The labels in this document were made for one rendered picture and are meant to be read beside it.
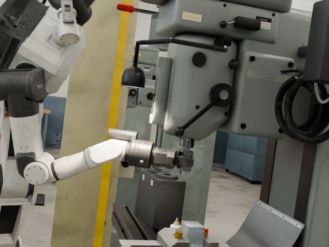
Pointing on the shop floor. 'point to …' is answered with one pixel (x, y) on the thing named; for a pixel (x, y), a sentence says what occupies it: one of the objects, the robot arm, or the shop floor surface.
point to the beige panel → (94, 126)
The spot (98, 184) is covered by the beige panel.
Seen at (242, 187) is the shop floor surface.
